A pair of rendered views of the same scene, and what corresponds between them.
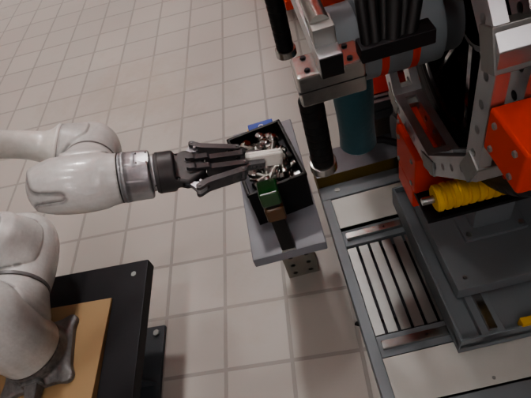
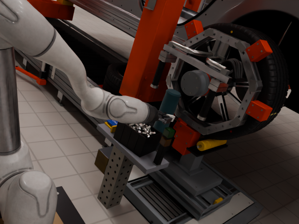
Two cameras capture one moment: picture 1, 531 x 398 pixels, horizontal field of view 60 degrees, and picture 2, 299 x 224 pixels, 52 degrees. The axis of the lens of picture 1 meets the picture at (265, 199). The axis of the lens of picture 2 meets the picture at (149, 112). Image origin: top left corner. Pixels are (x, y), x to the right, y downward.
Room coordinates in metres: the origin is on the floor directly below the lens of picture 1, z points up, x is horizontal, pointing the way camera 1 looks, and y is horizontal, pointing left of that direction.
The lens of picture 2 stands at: (-0.01, 1.17, 1.28)
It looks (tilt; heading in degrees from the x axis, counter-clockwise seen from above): 23 degrees down; 302
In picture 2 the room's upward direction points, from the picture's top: 19 degrees clockwise
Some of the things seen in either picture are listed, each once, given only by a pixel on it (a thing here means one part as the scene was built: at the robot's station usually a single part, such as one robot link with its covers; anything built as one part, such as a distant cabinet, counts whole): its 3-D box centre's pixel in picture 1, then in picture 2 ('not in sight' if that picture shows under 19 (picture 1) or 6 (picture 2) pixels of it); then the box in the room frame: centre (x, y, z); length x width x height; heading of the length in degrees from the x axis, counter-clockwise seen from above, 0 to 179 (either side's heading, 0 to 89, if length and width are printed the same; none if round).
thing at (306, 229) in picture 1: (274, 185); (131, 144); (0.78, -0.03, 0.44); 0.43 x 0.17 x 0.03; 173
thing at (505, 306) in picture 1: (486, 245); (188, 182); (0.57, -0.52, 0.13); 0.50 x 0.36 x 0.10; 173
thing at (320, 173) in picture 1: (317, 133); (207, 104); (0.50, -0.11, 0.83); 0.04 x 0.04 x 0.16
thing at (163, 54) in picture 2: not in sight; (168, 56); (0.83, -0.18, 0.93); 0.09 x 0.05 x 0.05; 83
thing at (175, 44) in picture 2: not in sight; (194, 43); (0.75, -0.25, 1.03); 0.19 x 0.18 x 0.11; 83
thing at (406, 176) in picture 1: (438, 159); (189, 137); (0.63, -0.40, 0.48); 0.16 x 0.12 x 0.17; 83
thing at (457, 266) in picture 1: (487, 189); (193, 154); (0.62, -0.53, 0.32); 0.40 x 0.30 x 0.28; 173
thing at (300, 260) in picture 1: (289, 226); (117, 174); (0.81, -0.04, 0.21); 0.10 x 0.10 x 0.42; 83
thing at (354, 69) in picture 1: (328, 73); (219, 84); (0.50, -0.14, 0.93); 0.09 x 0.05 x 0.05; 83
